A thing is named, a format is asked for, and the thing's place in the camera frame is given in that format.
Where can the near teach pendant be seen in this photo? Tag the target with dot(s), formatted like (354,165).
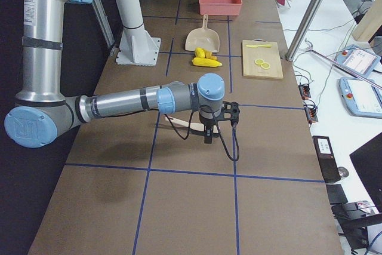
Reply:
(360,98)

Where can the near lemon slice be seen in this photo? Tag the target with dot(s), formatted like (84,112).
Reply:
(265,65)

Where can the bamboo cutting board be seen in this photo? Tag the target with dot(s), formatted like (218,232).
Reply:
(269,55)

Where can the yellow plastic toy knife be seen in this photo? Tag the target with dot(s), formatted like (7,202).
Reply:
(258,46)

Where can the teach pendant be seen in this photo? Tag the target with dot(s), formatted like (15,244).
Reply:
(359,60)
(360,98)

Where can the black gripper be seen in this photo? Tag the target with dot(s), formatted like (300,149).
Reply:
(207,125)

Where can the beige hand brush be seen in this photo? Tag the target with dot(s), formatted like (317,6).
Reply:
(194,126)

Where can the far teach pendant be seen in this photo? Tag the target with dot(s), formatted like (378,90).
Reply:
(359,60)

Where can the pink plastic bin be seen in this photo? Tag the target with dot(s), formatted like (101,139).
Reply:
(220,7)

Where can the metal rod with hook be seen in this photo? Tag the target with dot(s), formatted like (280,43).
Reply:
(344,69)

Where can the black monitor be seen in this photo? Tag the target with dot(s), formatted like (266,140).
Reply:
(367,163)

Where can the yellow toy corn cob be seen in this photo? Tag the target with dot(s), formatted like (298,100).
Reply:
(203,62)

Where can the aluminium frame post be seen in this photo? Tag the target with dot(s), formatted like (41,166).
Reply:
(306,21)

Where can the beige plastic dustpan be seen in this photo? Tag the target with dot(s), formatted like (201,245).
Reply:
(203,37)

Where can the near orange terminal block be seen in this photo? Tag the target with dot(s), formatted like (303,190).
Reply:
(311,113)

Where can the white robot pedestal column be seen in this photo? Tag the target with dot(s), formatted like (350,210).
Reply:
(136,47)

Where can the black box with label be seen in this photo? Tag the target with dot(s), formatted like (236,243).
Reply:
(326,159)

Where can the far orange terminal block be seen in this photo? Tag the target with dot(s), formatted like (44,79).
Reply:
(304,91)

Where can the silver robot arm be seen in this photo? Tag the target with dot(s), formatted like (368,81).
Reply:
(42,113)

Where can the orange terminal block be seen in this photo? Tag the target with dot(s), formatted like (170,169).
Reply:
(304,91)
(311,113)

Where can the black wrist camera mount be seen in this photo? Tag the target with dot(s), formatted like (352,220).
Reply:
(230,112)

